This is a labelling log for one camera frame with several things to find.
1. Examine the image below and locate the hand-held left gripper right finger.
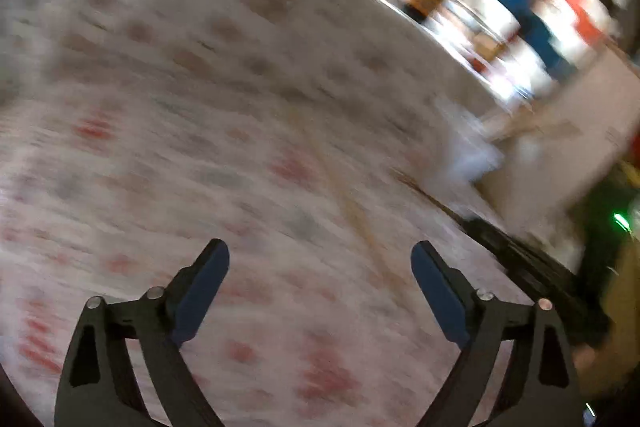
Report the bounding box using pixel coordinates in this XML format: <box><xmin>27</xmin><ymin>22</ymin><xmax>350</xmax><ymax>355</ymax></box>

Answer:
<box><xmin>410</xmin><ymin>241</ymin><xmax>583</xmax><ymax>427</ymax></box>

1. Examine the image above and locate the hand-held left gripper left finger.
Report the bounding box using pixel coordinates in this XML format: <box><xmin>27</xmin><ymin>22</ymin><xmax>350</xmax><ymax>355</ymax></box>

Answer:
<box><xmin>54</xmin><ymin>238</ymin><xmax>231</xmax><ymax>427</ymax></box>

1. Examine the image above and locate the pile of wooden chopsticks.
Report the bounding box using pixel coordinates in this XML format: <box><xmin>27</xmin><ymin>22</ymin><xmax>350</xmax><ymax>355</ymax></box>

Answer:
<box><xmin>305</xmin><ymin>127</ymin><xmax>406</xmax><ymax>293</ymax></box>

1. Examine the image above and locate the white plastic cup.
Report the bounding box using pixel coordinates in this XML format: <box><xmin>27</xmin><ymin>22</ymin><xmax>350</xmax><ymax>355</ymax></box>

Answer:
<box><xmin>437</xmin><ymin>139</ymin><xmax>503</xmax><ymax>188</ymax></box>

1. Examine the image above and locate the strawberry printed tablecloth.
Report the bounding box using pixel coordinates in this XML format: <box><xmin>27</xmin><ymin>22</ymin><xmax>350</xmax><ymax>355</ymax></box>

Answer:
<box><xmin>0</xmin><ymin>82</ymin><xmax>586</xmax><ymax>427</ymax></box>

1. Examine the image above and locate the white panel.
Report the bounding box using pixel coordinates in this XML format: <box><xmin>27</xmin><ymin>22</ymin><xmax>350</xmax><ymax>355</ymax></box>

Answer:
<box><xmin>480</xmin><ymin>47</ymin><xmax>640</xmax><ymax>258</ymax></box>

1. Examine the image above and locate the bear and heart printed cloth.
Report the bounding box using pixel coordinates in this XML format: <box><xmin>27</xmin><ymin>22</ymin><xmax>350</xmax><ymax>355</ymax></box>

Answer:
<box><xmin>0</xmin><ymin>0</ymin><xmax>476</xmax><ymax>118</ymax></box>

